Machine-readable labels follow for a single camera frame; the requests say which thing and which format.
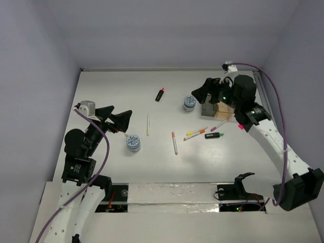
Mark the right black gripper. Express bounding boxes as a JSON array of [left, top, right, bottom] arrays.
[[192, 75, 242, 109]]

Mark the blue white round jar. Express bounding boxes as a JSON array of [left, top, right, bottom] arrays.
[[126, 135, 141, 152]]

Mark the black pink highlighter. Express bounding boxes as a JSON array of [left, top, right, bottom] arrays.
[[155, 88, 165, 102]]

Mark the black green highlighter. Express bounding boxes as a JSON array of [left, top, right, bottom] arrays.
[[205, 132, 224, 139]]

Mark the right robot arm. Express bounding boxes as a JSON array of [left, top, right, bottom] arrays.
[[191, 74, 323, 211]]

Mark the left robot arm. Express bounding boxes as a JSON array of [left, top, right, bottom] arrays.
[[36, 101, 132, 242]]

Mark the dark grey container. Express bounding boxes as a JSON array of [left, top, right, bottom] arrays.
[[201, 94, 218, 117]]

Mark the purple white marker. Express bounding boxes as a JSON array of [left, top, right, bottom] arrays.
[[210, 119, 229, 132]]

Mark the orange white marker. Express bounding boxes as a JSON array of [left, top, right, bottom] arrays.
[[183, 130, 205, 141]]

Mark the pink white marker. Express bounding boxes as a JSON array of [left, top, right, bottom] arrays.
[[172, 132, 178, 155]]

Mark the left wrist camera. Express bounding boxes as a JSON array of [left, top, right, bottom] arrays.
[[75, 100, 96, 117]]

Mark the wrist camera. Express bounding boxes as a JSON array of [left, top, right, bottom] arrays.
[[222, 61, 238, 73], [75, 100, 96, 117]]

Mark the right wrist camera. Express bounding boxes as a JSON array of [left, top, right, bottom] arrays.
[[222, 61, 238, 73]]

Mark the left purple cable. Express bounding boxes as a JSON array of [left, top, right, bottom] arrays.
[[34, 108, 110, 243]]

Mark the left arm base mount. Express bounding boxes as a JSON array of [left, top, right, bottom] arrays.
[[95, 184, 129, 213]]

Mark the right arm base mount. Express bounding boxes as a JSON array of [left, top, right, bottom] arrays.
[[213, 172, 267, 213]]

